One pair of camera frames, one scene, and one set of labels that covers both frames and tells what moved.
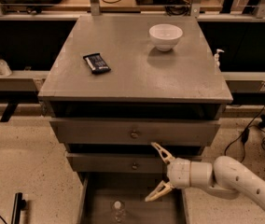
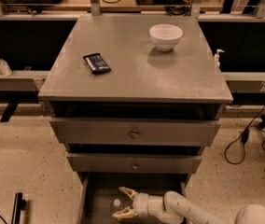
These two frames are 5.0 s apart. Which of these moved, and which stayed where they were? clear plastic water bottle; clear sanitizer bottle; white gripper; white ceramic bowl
Moved: white gripper
Stayed: white ceramic bowl; clear plastic water bottle; clear sanitizer bottle
